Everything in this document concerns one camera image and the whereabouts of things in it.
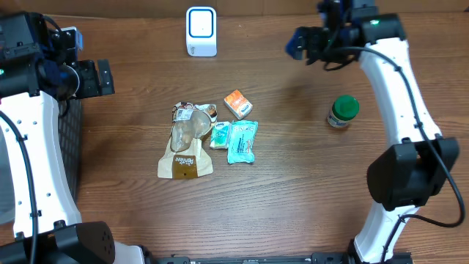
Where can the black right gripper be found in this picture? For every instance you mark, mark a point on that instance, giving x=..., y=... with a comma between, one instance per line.
x=316, y=37

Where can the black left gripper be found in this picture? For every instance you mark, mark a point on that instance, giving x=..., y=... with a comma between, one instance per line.
x=94, y=86

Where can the green lid jar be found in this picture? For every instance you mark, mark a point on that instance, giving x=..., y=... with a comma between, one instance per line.
x=344, y=109

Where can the orange tissue pack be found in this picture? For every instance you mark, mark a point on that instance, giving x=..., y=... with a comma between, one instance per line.
x=238, y=104

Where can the teal wet wipes pack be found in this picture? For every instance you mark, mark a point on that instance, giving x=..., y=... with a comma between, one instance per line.
x=241, y=142

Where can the brown white snack bag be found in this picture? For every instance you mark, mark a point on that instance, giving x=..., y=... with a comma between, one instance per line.
x=184, y=157

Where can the green tissue pack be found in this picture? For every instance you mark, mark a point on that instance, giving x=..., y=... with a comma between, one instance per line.
x=220, y=135

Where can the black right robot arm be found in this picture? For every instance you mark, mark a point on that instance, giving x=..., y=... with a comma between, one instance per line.
x=418, y=159

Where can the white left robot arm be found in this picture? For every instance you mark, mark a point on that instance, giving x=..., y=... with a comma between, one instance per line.
x=39, y=70

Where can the white barcode scanner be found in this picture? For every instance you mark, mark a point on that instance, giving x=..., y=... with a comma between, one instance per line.
x=201, y=31

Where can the grey plastic basket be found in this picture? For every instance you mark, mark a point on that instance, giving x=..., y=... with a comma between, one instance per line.
x=70, y=138

